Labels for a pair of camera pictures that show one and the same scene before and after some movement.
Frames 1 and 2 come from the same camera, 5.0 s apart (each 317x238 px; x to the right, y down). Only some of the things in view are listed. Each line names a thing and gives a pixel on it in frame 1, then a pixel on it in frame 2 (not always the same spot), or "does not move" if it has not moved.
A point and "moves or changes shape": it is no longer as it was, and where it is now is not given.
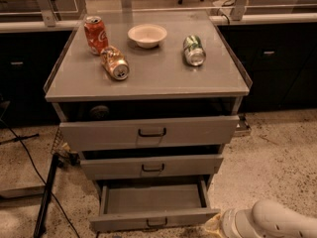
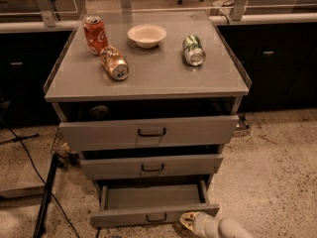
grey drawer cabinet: (149, 98) does not move
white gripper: (228, 222) → (201, 222)
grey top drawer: (172, 132) does not move
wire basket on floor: (62, 150) does not move
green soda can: (194, 50) does not move
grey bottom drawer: (153, 203) moves or changes shape
